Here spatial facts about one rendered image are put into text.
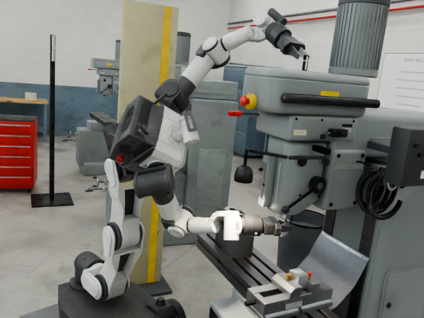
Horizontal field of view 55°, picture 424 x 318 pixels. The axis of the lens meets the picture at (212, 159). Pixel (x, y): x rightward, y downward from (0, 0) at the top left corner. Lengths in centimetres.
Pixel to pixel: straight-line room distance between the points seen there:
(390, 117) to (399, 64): 505
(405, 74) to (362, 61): 507
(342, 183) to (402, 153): 29
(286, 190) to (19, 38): 916
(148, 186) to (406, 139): 95
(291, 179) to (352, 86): 42
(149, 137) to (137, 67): 156
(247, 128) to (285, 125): 743
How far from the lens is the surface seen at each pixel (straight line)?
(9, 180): 605
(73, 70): 1041
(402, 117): 194
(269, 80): 148
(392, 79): 695
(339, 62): 176
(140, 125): 164
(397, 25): 707
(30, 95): 969
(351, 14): 177
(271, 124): 161
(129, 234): 207
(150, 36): 319
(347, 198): 179
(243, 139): 905
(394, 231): 196
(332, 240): 211
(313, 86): 155
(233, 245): 204
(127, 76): 314
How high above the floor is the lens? 186
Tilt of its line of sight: 12 degrees down
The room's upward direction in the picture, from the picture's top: 5 degrees clockwise
